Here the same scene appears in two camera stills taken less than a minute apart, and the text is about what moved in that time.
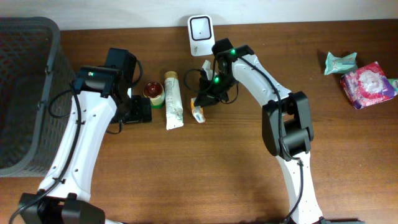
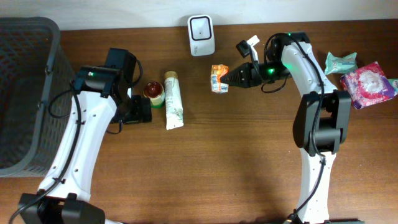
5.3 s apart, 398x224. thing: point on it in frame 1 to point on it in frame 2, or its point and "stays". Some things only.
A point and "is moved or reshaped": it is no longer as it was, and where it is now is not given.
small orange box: [197, 111] is moved or reshaped
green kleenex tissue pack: [393, 83] stays
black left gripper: [142, 109] stays
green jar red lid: [155, 91] stays
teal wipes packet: [346, 64] stays
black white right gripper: [209, 96] to [245, 70]
